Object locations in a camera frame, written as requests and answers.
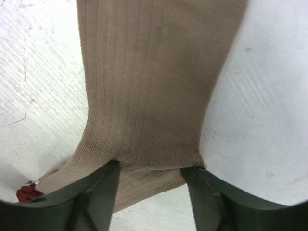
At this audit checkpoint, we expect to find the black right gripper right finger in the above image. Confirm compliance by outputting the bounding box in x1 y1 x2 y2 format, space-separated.
180 167 308 231

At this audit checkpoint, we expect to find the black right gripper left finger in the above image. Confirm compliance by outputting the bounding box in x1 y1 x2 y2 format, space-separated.
0 161 120 231

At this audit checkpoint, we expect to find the tan sock with striped cuff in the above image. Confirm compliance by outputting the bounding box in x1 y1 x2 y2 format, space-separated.
16 0 248 214

